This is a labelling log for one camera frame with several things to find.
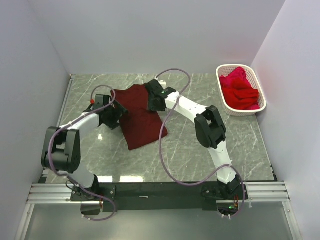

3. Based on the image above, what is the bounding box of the maroon t shirt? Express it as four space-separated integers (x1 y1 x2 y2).
111 84 163 151

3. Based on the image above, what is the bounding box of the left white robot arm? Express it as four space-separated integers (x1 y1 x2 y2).
41 94 129 200

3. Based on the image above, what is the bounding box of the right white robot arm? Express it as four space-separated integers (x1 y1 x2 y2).
144 79 245 199

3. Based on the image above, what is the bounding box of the white plastic laundry basket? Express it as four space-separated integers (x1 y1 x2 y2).
216 64 267 117

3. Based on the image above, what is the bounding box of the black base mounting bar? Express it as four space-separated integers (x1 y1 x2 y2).
70 181 248 215

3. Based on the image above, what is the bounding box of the pink t shirt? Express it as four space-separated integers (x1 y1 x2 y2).
219 66 260 111

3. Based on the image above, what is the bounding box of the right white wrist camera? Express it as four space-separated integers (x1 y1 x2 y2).
156 78 167 89

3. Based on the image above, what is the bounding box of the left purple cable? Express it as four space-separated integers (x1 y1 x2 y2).
49 85 118 221

